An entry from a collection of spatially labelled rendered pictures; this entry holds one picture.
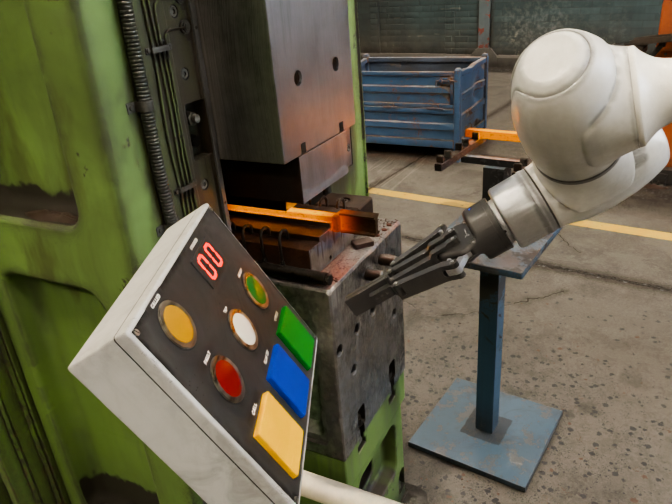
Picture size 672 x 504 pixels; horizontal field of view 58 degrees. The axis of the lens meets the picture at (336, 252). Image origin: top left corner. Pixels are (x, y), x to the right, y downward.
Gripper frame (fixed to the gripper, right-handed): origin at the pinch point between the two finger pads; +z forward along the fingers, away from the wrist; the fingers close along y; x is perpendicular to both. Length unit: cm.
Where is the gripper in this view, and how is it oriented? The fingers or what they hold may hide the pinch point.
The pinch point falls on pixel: (371, 294)
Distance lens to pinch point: 85.3
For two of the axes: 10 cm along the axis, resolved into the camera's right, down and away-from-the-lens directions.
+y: 0.4, -4.3, 9.0
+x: -5.6, -7.5, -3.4
